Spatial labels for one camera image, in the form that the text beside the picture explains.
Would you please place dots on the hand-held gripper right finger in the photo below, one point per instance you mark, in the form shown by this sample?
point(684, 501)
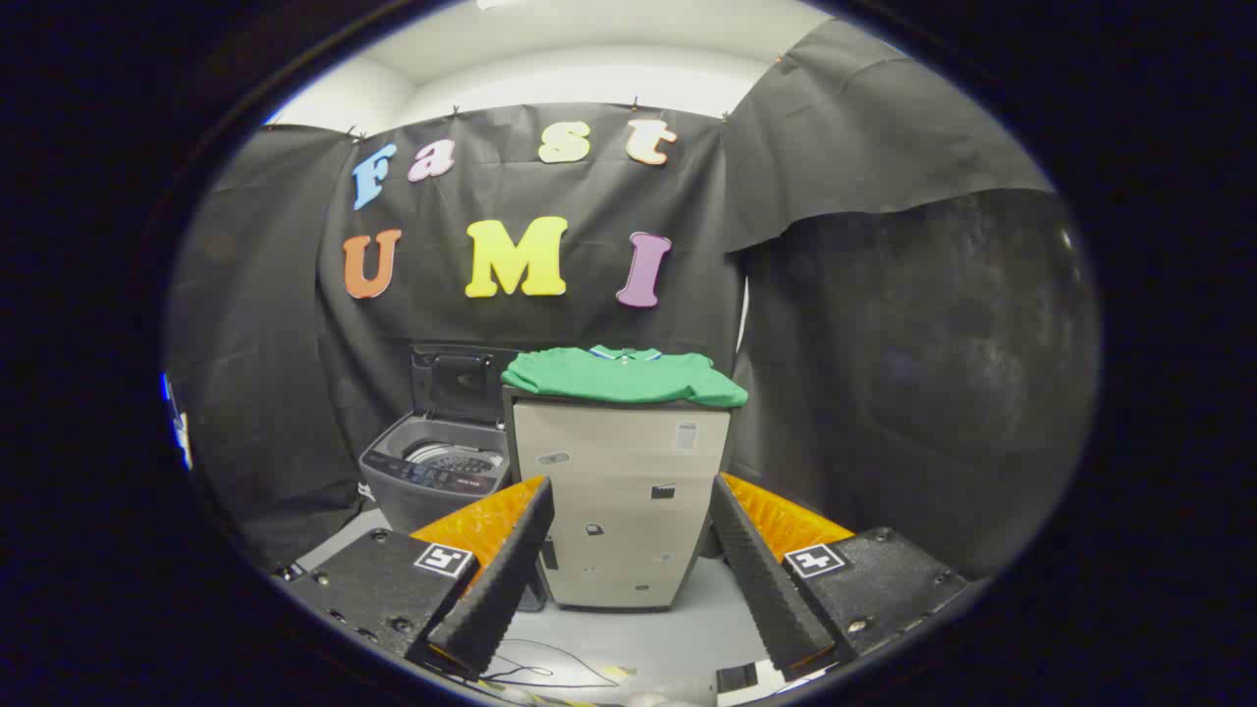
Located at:
point(756, 565)

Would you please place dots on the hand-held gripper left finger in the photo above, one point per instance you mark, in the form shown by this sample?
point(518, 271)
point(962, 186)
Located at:
point(511, 560)

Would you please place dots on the grey washing machine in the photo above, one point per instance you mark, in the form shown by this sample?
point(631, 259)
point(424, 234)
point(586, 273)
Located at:
point(432, 481)

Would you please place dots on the green polo shirt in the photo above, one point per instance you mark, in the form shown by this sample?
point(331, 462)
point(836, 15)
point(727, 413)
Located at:
point(619, 378)

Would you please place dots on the beige cabinet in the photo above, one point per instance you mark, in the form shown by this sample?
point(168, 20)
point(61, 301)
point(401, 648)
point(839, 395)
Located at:
point(619, 471)

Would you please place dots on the black backdrop cloth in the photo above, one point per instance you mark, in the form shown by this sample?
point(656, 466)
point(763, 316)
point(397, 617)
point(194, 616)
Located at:
point(864, 324)

